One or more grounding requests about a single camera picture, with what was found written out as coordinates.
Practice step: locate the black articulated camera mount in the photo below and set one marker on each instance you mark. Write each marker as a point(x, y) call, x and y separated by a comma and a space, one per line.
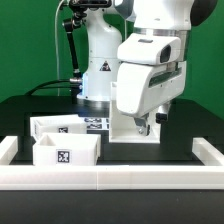
point(74, 43)

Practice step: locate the white front drawer box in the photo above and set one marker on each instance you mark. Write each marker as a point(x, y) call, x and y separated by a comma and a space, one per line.
point(67, 149)

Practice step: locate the white marker tag sheet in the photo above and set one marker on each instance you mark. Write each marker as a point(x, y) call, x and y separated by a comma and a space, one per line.
point(96, 123)

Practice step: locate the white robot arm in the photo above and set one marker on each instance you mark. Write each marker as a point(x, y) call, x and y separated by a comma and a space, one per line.
point(108, 28)

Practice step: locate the white left fence rail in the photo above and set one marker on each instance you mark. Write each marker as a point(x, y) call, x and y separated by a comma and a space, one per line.
point(8, 149)

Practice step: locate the white front fence rail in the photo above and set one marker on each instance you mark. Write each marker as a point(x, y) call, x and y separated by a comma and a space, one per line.
point(111, 177)

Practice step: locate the white drawer cabinet frame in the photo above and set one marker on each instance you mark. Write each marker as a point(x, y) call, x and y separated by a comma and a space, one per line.
point(123, 129)

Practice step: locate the white fence rail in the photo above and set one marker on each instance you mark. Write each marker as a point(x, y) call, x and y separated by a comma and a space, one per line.
point(8, 149)
point(207, 153)
point(111, 177)

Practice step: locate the white rear drawer box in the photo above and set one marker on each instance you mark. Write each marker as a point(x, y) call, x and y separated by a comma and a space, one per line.
point(57, 124)

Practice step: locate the white drawer box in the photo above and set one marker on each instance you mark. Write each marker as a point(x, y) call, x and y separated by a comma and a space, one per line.
point(67, 149)
point(57, 124)

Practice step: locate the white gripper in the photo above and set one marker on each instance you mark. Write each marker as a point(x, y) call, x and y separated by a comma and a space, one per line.
point(148, 77)

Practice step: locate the white right fence rail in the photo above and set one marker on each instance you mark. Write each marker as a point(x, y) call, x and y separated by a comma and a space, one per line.
point(207, 153)

